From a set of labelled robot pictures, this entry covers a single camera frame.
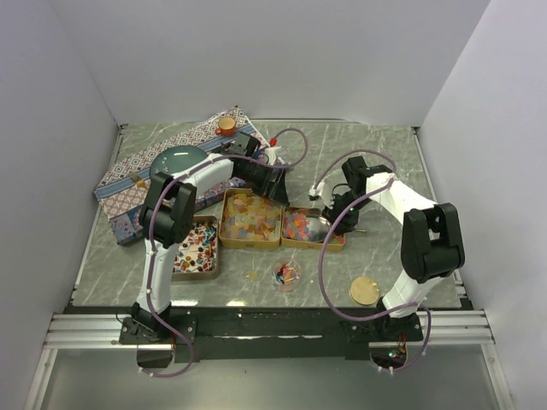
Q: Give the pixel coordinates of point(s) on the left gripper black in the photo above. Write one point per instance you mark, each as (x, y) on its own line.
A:
(273, 190)

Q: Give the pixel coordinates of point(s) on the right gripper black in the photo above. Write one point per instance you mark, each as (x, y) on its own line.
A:
(346, 225)

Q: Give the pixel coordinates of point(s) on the metal candy scoop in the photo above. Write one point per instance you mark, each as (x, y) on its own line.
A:
(315, 229)

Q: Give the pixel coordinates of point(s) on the gold tin with popsicle candies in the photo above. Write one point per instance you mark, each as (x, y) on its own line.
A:
(249, 221)

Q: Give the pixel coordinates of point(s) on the gold tin with gummy candies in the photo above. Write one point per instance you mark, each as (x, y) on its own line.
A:
(292, 220)

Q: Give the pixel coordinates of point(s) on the gold tin with lollipops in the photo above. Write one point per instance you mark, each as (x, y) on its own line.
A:
(197, 258)

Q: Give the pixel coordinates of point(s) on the teal ceramic plate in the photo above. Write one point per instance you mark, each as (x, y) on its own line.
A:
(177, 159)

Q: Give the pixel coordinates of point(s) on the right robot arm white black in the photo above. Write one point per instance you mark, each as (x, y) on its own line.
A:
(431, 244)

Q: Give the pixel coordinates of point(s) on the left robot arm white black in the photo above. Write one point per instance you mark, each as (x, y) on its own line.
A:
(184, 174)

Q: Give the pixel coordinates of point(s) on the wooden jar lid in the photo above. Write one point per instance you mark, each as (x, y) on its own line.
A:
(364, 291)

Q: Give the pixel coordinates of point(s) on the clear glass jar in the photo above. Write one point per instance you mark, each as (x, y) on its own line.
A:
(286, 274)

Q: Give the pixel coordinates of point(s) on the orange cup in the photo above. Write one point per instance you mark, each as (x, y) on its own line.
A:
(226, 126)

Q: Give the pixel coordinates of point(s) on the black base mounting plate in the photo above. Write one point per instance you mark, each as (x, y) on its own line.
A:
(224, 333)

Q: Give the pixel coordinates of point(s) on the patterned placemat cloth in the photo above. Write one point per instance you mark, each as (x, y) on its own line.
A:
(122, 190)

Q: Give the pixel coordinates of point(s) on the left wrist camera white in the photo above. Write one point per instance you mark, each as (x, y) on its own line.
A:
(273, 154)

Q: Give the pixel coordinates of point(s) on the aluminium rail frame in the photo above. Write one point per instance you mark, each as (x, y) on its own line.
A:
(102, 331)

